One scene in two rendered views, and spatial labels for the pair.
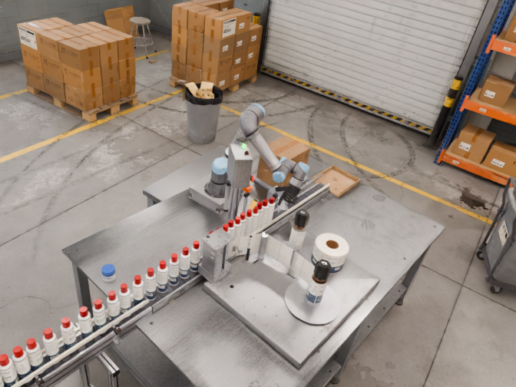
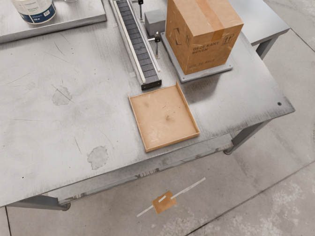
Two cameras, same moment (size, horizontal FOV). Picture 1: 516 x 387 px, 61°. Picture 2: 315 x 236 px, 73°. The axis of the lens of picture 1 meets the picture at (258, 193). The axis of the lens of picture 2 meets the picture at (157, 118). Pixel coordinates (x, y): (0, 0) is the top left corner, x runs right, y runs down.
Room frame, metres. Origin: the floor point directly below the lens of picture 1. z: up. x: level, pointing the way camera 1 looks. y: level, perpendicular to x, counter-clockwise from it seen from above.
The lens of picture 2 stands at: (3.14, -0.98, 1.77)
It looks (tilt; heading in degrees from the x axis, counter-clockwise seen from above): 65 degrees down; 123
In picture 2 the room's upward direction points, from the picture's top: 3 degrees clockwise
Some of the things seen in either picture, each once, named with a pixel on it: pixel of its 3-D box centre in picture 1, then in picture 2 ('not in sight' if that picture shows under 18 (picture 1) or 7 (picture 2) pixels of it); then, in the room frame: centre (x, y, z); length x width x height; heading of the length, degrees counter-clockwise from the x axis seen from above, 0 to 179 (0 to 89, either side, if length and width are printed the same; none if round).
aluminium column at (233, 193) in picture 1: (236, 187); not in sight; (2.16, 0.14, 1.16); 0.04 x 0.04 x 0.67; 54
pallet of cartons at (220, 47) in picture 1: (217, 47); not in sight; (6.45, 0.94, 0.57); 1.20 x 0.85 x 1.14; 154
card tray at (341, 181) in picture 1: (335, 180); (162, 114); (2.92, -0.59, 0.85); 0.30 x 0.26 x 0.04; 144
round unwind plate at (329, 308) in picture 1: (312, 301); not in sight; (1.62, -0.39, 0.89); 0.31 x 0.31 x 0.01
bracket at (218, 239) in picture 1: (218, 238); not in sight; (1.71, 0.17, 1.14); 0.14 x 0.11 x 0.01; 144
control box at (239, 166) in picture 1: (239, 165); not in sight; (2.07, 0.13, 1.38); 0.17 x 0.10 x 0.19; 19
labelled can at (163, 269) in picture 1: (162, 276); not in sight; (1.53, 0.42, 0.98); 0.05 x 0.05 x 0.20
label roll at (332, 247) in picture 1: (329, 253); (32, 0); (1.95, -0.48, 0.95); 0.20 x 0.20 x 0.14
